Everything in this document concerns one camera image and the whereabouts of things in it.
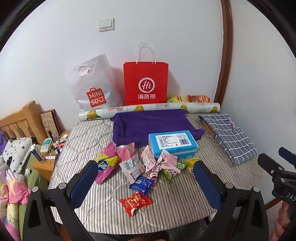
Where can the red snack packet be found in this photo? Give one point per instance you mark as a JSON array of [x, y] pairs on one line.
[[136, 204]]

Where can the white pillow with black print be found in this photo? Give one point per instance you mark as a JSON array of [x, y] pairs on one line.
[[17, 153]]

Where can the pale pink snowflake snack packet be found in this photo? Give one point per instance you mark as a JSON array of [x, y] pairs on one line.
[[148, 157]]

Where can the pink yellow snack packet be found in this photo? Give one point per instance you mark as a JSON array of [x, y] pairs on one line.
[[106, 160]]

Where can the brown wooden board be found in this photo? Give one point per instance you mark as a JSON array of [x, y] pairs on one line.
[[207, 127]]

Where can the wooden headboard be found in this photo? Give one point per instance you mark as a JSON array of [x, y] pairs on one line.
[[23, 120]]

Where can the fruit print paper roll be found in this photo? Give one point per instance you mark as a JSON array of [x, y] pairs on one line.
[[152, 109]]

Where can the dark blue small box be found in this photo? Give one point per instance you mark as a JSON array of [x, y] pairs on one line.
[[37, 153]]

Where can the small pale pink snack packet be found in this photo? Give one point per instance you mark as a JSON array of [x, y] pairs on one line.
[[172, 166]]

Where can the striped quilted table cover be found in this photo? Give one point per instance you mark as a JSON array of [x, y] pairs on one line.
[[92, 134]]

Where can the white light switch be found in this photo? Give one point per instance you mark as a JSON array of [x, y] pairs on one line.
[[106, 25]]

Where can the person's right hand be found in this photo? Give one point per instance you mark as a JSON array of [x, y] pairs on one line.
[[285, 222]]

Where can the yellow green snack bag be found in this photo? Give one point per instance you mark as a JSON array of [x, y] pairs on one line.
[[177, 99]]

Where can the wooden nightstand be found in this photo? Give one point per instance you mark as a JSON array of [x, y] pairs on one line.
[[46, 168]]

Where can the red paper bag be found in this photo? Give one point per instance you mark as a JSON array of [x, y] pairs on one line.
[[145, 81]]

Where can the orange snack bag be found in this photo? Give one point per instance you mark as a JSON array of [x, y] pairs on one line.
[[198, 99]]

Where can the brown wooden door frame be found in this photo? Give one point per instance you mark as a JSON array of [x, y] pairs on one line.
[[227, 58]]

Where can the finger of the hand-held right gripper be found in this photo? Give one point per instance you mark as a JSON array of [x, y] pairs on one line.
[[269, 163], [288, 155]]

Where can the white plastic shopping bag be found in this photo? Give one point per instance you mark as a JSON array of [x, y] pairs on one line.
[[94, 81]]

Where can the clear white snack packet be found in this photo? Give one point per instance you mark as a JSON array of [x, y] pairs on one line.
[[133, 168]]

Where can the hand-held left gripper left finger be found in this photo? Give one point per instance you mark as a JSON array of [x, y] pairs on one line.
[[86, 178]]

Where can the patterned box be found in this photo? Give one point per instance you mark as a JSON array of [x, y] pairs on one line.
[[49, 122]]

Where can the blue snack packet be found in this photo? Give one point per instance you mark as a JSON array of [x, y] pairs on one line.
[[141, 185]]

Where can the teal small box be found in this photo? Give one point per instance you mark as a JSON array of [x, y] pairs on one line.
[[46, 144]]

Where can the dusky pink snack packet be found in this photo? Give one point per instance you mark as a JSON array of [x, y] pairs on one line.
[[124, 151]]

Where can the purple cloth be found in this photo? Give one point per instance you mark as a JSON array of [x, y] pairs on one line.
[[148, 122]]

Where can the blue tissue pack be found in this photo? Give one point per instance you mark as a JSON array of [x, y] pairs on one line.
[[172, 143]]

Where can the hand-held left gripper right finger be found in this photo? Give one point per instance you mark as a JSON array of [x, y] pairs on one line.
[[207, 185]]

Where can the grey checked folded cloth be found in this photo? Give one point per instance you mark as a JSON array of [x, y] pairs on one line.
[[231, 136]]

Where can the pink printed blanket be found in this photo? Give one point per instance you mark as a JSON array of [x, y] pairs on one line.
[[13, 187]]

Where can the green snack packet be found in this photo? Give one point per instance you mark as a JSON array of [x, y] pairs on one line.
[[168, 175]]

